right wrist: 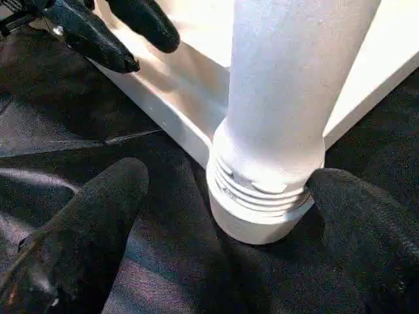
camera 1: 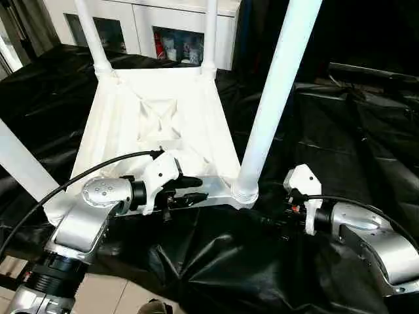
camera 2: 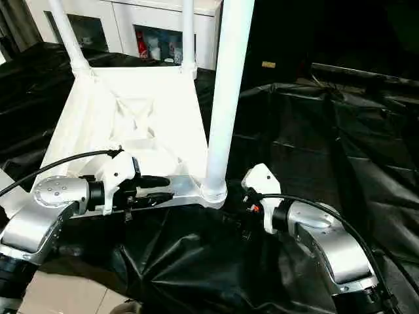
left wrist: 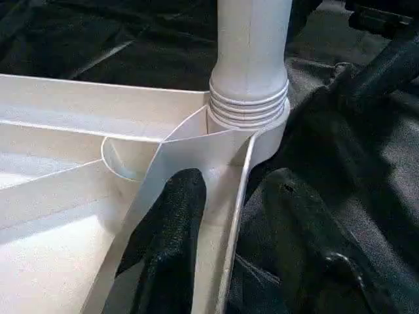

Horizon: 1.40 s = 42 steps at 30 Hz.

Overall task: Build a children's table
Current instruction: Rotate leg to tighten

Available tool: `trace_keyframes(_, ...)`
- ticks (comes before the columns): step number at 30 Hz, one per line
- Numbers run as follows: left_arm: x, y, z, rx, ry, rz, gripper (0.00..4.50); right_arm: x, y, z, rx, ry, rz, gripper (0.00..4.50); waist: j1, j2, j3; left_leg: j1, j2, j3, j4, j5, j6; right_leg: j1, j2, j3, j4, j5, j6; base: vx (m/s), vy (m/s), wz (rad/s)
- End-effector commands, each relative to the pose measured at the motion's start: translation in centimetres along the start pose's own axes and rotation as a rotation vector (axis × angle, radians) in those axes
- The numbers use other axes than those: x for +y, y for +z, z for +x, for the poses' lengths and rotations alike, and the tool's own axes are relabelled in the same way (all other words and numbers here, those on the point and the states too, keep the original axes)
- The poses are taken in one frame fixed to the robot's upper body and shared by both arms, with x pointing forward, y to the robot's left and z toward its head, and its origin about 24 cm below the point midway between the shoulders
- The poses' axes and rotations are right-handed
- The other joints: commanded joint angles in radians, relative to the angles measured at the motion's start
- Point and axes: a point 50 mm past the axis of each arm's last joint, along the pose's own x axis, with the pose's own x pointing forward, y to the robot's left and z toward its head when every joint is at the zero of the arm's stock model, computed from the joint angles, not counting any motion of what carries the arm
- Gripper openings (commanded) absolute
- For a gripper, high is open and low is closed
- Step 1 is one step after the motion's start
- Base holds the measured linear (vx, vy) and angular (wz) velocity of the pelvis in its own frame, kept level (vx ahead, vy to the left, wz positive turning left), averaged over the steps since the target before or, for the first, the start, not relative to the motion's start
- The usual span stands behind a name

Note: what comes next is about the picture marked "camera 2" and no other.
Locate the black left robot foot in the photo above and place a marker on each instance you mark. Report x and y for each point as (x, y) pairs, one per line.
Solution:
(126, 308)

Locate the grey metal bar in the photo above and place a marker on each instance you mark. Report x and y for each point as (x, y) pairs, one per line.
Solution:
(366, 72)

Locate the white cabinet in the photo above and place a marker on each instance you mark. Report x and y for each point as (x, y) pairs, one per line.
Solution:
(118, 16)

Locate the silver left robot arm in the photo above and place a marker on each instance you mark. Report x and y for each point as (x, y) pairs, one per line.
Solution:
(46, 209)

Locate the black plastic mat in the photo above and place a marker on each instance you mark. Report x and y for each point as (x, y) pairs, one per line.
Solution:
(353, 163)

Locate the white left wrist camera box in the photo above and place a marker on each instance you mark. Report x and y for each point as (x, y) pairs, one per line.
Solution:
(118, 173)

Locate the grey curtain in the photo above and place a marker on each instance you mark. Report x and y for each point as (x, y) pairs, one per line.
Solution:
(14, 26)

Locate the red carton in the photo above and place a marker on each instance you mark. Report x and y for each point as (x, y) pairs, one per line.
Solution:
(139, 44)

